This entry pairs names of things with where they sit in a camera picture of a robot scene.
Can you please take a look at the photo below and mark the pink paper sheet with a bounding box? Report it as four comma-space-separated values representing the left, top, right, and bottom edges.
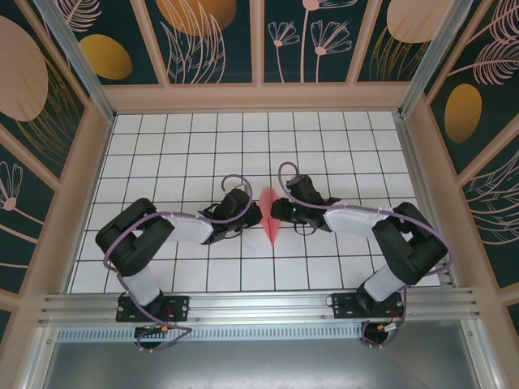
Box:
259, 186, 281, 248

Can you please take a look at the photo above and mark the grey metal sheet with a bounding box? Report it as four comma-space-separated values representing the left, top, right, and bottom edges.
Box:
22, 339, 502, 389

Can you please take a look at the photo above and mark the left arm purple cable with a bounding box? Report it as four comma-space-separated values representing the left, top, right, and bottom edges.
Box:
104, 174, 194, 353

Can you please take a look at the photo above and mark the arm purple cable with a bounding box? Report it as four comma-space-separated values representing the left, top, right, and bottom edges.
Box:
104, 174, 194, 353
277, 161, 452, 349

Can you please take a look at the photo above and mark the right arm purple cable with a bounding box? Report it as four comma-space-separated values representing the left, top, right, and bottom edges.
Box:
277, 161, 452, 349

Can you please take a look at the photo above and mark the aluminium mounting rail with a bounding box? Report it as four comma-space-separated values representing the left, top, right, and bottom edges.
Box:
38, 287, 483, 326

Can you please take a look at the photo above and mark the aluminium side rail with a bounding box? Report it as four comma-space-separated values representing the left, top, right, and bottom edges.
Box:
395, 112, 453, 288

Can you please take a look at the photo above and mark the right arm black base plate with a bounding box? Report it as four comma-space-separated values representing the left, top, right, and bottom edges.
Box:
331, 292, 406, 321

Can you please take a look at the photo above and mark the slotted grey cable duct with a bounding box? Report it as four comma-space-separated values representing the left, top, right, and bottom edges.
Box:
56, 323, 368, 342

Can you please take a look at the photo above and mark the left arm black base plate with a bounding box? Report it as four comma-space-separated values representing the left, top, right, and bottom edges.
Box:
116, 295, 191, 323

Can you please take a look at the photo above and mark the aluminium frame post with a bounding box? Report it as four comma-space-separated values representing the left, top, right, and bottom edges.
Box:
32, 0, 118, 123
397, 0, 476, 119

